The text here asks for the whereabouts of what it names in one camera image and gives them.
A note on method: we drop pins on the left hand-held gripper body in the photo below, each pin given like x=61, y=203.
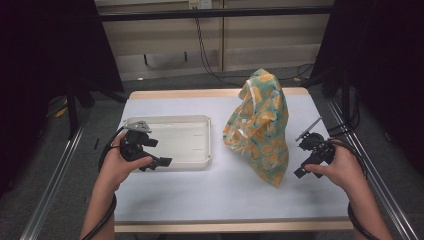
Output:
x=135, y=146

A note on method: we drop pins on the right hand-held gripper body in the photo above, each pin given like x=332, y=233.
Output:
x=318, y=146

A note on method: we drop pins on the white plastic tray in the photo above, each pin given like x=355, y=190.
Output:
x=180, y=140

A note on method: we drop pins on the orange and teal cloth bag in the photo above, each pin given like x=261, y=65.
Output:
x=260, y=133

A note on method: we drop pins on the person's right hand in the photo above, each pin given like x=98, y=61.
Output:
x=343, y=168

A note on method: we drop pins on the person's left hand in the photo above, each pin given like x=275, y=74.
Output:
x=116, y=170

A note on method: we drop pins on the black metal stand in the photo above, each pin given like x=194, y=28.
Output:
x=71, y=113

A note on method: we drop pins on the yellow tape piece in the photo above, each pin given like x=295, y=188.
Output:
x=61, y=112

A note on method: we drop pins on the black curtain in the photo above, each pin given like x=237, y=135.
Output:
x=383, y=66
x=40, y=66

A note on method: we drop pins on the black horizontal bar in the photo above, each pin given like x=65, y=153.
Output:
x=216, y=14

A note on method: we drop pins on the white wall socket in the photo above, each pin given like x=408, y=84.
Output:
x=200, y=4

